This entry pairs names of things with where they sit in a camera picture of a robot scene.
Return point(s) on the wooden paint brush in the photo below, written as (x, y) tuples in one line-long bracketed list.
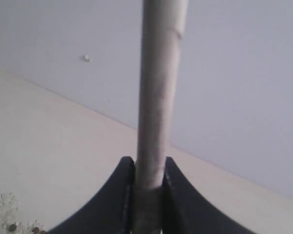
[(162, 34)]

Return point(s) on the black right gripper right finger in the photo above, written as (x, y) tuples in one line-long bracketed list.
[(186, 211)]

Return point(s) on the red beans and rice pile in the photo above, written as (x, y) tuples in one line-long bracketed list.
[(10, 218)]

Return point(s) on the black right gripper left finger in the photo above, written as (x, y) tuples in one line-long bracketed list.
[(109, 210)]

